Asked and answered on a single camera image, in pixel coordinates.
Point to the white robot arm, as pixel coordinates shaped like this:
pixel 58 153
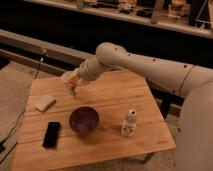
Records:
pixel 194 149

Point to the black smartphone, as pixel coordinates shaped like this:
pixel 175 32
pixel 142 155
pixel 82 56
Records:
pixel 51 135

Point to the wooden shelf with clutter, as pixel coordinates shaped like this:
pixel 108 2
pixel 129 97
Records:
pixel 112 13

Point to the dark purple bowl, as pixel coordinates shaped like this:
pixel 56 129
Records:
pixel 84 120

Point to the white rectangular sponge block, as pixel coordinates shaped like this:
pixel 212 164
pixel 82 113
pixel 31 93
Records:
pixel 44 103

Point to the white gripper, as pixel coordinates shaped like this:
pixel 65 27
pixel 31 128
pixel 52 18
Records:
pixel 75 74

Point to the small orange pepper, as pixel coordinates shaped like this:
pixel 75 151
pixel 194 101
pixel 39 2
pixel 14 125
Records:
pixel 74 81

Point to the grey floor ledge rail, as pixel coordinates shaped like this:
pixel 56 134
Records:
pixel 52 58

